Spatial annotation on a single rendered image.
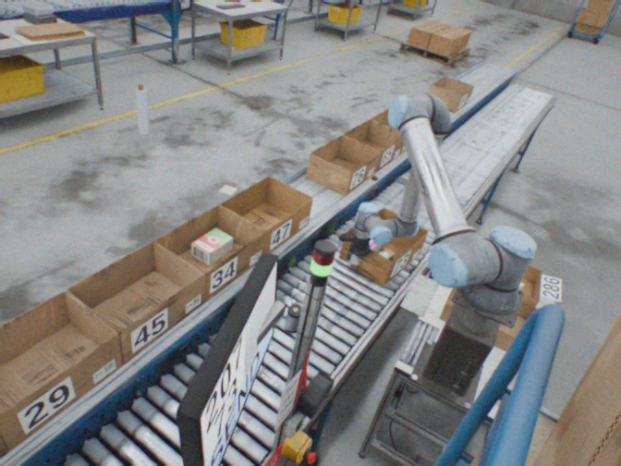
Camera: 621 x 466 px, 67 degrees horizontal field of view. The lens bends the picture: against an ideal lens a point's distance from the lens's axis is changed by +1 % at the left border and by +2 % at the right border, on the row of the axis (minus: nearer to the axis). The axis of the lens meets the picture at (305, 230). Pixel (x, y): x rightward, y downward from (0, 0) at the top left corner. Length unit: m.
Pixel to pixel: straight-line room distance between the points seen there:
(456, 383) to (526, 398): 1.54
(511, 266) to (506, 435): 1.22
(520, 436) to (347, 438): 2.27
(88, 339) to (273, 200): 1.19
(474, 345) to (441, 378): 0.25
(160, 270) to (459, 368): 1.29
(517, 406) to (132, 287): 1.73
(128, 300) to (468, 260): 1.30
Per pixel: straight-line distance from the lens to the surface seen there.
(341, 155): 3.14
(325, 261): 1.06
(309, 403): 1.49
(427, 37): 9.63
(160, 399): 1.87
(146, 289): 2.03
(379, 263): 2.34
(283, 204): 2.50
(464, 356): 1.93
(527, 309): 2.55
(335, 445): 2.69
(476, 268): 1.57
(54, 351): 1.88
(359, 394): 2.88
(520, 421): 0.48
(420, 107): 1.80
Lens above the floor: 2.31
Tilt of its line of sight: 37 degrees down
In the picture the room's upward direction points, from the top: 11 degrees clockwise
